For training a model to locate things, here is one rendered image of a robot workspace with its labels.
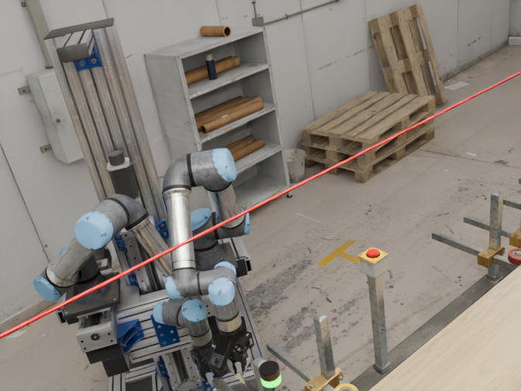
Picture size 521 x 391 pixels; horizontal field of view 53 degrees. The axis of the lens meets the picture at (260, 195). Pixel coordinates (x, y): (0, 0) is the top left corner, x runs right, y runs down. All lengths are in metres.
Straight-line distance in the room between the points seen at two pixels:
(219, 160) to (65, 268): 0.68
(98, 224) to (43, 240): 2.42
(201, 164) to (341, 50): 4.25
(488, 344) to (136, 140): 1.49
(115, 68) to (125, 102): 0.13
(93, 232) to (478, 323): 1.35
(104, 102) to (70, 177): 2.03
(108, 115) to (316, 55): 3.69
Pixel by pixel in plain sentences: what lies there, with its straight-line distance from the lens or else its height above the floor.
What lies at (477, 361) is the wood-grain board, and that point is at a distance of 1.92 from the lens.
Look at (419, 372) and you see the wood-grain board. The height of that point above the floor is 0.90.
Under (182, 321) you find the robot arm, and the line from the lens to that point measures 1.83.
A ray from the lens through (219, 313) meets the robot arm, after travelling 1.60.
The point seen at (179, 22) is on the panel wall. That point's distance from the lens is 4.44.
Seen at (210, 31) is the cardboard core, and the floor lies 1.60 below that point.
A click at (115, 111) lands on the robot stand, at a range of 2.14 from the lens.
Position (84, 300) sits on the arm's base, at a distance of 2.25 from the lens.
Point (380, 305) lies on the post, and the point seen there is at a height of 1.01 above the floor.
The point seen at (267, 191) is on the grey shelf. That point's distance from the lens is 4.78.
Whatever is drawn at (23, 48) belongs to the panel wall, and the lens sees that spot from 3.88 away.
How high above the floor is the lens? 2.25
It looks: 27 degrees down
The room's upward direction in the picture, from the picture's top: 10 degrees counter-clockwise
